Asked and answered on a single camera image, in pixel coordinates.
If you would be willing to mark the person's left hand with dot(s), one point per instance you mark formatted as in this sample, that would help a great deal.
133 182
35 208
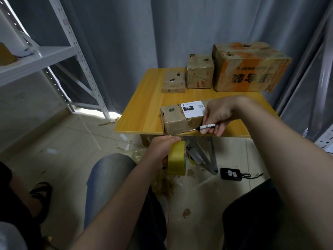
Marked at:
161 149

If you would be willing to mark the person's right hand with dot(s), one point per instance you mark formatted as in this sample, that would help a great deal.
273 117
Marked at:
221 114

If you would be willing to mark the plain brown cardboard box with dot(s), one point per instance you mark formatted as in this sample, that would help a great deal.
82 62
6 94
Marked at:
147 140

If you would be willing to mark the yellow tape roll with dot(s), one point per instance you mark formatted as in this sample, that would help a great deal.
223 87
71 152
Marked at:
177 158

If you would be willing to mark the long white-labelled cardboard box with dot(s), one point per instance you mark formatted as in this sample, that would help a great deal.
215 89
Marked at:
174 119

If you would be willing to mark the medium brown cardboard box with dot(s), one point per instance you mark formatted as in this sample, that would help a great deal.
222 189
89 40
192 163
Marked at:
200 73

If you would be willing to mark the large orange print cardboard box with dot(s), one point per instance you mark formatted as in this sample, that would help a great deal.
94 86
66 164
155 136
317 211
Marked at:
249 67

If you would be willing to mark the small cardboard box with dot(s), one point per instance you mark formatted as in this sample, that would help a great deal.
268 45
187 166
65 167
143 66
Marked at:
173 83

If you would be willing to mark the person's right forearm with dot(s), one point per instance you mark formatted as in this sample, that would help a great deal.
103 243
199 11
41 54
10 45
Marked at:
291 169

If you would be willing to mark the person's left forearm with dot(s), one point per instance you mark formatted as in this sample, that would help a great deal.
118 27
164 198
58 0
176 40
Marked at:
125 211

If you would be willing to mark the tape scraps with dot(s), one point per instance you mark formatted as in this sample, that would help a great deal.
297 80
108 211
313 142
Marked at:
158 182

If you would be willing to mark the person's right leg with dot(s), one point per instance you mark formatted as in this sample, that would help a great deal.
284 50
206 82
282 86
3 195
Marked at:
255 221

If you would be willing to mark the yellow wooden table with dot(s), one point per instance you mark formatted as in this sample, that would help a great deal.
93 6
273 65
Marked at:
143 109

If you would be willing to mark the black power adapter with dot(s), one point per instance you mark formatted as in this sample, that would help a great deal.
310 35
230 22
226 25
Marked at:
230 174

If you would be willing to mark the grey metal shelf unit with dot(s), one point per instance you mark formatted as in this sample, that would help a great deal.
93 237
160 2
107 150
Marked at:
41 57
317 91

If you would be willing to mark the grey curtain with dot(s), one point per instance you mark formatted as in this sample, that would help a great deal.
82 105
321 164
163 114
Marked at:
145 28

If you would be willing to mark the black sandal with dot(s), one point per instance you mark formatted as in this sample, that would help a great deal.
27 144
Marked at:
41 198

